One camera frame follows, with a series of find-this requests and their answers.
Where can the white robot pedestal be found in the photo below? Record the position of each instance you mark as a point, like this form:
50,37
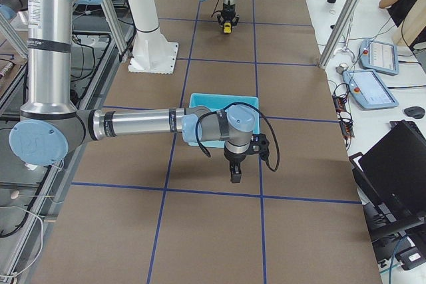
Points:
151,53

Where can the far teach pendant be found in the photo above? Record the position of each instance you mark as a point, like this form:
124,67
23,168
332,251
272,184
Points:
379,56

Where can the aluminium frame rail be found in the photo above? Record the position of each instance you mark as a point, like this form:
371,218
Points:
343,23

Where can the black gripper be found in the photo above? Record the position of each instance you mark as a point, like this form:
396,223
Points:
227,10
233,157

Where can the yellow beetle toy car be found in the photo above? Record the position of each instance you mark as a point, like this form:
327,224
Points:
227,27

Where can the circuit board with wires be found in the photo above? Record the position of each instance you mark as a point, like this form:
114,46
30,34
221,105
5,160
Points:
340,97

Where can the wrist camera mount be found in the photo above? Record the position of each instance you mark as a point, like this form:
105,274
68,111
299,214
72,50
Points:
259,144

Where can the near teach pendant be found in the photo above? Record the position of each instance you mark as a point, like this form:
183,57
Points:
368,90

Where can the black computer mouse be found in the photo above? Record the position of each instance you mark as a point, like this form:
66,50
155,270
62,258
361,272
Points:
415,112

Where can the teach pendant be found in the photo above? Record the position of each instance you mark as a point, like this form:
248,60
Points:
368,90
379,56

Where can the black laptop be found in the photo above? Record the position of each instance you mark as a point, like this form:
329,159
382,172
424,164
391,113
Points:
393,174

